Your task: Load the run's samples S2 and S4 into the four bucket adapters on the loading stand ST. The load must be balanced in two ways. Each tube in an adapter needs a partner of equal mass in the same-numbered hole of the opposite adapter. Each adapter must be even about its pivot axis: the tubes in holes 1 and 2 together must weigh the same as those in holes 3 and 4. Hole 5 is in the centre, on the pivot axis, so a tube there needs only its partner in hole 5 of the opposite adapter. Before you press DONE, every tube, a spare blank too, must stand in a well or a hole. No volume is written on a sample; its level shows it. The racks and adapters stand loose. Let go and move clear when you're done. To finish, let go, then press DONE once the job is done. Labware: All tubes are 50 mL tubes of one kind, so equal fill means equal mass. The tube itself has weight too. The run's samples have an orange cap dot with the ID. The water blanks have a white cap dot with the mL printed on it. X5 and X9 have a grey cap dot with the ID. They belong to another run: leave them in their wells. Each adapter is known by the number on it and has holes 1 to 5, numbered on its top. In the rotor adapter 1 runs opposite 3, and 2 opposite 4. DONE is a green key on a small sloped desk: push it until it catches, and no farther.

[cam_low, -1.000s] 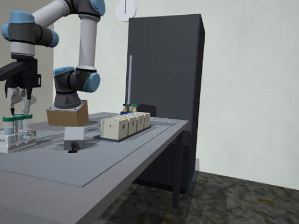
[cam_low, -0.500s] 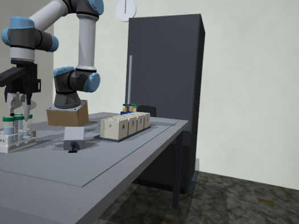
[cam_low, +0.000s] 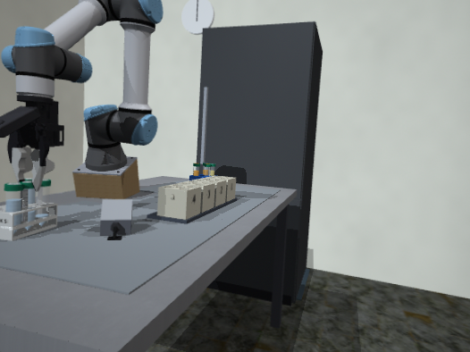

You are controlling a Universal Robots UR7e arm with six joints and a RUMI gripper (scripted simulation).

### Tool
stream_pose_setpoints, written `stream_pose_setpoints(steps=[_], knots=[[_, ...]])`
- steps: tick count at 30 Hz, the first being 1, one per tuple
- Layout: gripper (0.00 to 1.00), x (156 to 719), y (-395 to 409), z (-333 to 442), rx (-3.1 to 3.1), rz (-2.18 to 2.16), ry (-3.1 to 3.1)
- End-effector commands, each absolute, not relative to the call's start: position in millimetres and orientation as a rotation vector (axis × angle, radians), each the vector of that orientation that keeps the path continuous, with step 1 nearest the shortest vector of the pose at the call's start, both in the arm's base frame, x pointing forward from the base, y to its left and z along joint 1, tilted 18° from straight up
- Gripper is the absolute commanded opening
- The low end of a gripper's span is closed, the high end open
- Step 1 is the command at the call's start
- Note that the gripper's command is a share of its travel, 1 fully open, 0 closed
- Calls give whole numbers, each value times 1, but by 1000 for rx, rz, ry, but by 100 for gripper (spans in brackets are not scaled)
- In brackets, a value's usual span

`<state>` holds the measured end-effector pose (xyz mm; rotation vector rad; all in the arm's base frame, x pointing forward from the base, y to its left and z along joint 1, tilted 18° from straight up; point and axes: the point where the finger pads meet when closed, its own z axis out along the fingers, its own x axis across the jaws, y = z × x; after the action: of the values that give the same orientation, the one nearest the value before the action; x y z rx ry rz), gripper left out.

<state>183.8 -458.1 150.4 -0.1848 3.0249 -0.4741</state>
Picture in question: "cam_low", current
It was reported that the cream tube adapter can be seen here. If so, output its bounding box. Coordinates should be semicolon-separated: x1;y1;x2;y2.
157;184;201;220
177;180;215;213
207;176;236;202
193;178;227;206

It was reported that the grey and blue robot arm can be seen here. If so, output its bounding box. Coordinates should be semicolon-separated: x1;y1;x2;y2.
0;0;163;172

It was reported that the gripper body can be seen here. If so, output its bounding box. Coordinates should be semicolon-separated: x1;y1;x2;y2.
11;95;64;148

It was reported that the blue tube rack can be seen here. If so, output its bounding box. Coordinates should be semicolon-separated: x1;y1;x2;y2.
189;174;211;180

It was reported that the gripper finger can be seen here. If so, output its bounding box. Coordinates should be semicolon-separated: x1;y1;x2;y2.
30;135;55;191
7;134;33;183

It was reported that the white tube rack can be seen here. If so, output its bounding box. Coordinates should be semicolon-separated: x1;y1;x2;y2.
0;203;58;241

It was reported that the light grey flat mat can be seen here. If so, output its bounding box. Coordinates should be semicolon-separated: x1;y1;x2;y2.
0;180;281;295

